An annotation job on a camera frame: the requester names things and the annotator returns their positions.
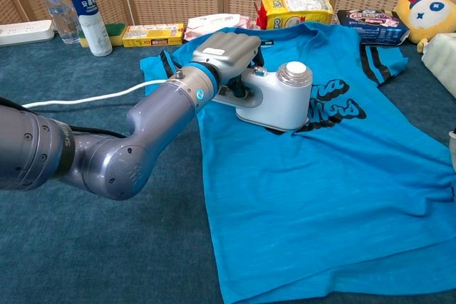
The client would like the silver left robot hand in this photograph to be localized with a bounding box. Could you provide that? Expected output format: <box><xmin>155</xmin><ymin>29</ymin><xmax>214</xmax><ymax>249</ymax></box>
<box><xmin>180</xmin><ymin>31</ymin><xmax>266</xmax><ymax>100</ymax></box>

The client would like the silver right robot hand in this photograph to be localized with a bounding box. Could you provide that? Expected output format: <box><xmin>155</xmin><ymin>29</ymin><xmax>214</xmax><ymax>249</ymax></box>
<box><xmin>447</xmin><ymin>127</ymin><xmax>456</xmax><ymax>173</ymax></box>

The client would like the white handheld steam iron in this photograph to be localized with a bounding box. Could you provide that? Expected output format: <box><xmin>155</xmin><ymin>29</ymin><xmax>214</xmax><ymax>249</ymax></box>
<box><xmin>212</xmin><ymin>61</ymin><xmax>314</xmax><ymax>132</ymax></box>

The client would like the blue Carolina Panthers t-shirt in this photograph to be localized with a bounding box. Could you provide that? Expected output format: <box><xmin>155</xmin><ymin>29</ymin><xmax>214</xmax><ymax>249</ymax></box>
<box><xmin>139</xmin><ymin>21</ymin><xmax>456</xmax><ymax>304</ymax></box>

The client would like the pink wet wipes pack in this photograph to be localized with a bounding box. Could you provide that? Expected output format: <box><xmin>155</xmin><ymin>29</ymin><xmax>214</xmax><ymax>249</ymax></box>
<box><xmin>184</xmin><ymin>13</ymin><xmax>259</xmax><ymax>42</ymax></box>

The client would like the red snack package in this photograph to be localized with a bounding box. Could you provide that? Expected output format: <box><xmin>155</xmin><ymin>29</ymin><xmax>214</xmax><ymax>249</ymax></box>
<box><xmin>253</xmin><ymin>1</ymin><xmax>268</xmax><ymax>28</ymax></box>

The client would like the yellow cardboard box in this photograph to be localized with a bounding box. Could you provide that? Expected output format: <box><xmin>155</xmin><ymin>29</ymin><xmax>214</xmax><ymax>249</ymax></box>
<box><xmin>121</xmin><ymin>23</ymin><xmax>185</xmax><ymax>48</ymax></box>

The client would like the yellow snack bag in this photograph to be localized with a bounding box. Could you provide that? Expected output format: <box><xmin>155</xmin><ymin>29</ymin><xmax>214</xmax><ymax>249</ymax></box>
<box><xmin>261</xmin><ymin>0</ymin><xmax>335</xmax><ymax>29</ymax></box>

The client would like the white tissue multipack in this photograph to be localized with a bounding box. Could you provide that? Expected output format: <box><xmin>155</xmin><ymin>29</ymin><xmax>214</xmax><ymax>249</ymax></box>
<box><xmin>421</xmin><ymin>32</ymin><xmax>456</xmax><ymax>100</ymax></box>

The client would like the green and yellow sponge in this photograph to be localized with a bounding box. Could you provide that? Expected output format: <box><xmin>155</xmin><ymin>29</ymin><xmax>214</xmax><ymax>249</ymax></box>
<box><xmin>78</xmin><ymin>23</ymin><xmax>126</xmax><ymax>48</ymax></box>

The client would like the white bottle with blue cap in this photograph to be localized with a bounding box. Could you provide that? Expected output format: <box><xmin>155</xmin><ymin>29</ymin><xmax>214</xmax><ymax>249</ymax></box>
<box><xmin>62</xmin><ymin>0</ymin><xmax>113</xmax><ymax>58</ymax></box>

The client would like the yellow plush toy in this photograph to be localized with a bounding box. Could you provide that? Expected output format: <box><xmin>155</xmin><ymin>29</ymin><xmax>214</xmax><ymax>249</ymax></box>
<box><xmin>391</xmin><ymin>0</ymin><xmax>456</xmax><ymax>54</ymax></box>

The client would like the dark sanitary pad pack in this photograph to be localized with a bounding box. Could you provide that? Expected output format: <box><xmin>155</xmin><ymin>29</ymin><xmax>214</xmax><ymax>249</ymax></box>
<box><xmin>336</xmin><ymin>8</ymin><xmax>410</xmax><ymax>47</ymax></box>

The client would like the clear plastic water bottle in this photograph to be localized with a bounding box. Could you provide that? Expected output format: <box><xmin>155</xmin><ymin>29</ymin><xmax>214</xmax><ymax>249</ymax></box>
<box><xmin>31</xmin><ymin>0</ymin><xmax>81</xmax><ymax>45</ymax></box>

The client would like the white power strip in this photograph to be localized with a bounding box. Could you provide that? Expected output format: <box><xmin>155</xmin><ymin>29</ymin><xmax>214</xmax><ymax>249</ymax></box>
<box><xmin>0</xmin><ymin>19</ymin><xmax>56</xmax><ymax>47</ymax></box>

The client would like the dark teal tablecloth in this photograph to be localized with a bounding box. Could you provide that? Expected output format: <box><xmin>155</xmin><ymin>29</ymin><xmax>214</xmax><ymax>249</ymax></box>
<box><xmin>0</xmin><ymin>33</ymin><xmax>456</xmax><ymax>304</ymax></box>

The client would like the white power cable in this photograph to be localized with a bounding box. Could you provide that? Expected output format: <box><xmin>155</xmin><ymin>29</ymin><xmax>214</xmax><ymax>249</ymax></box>
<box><xmin>21</xmin><ymin>78</ymin><xmax>168</xmax><ymax>110</ymax></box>

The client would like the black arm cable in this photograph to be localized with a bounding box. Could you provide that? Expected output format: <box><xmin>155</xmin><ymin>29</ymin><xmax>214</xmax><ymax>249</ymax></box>
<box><xmin>67</xmin><ymin>125</ymin><xmax>125</xmax><ymax>140</ymax></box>

